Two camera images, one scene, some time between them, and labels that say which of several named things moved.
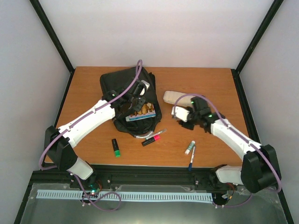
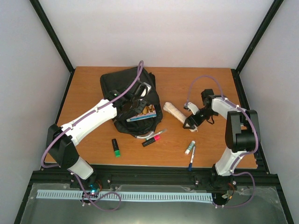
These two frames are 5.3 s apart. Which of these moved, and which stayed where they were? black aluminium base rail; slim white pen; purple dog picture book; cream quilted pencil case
Moved: cream quilted pencil case
Stayed: purple dog picture book; black aluminium base rail; slim white pen
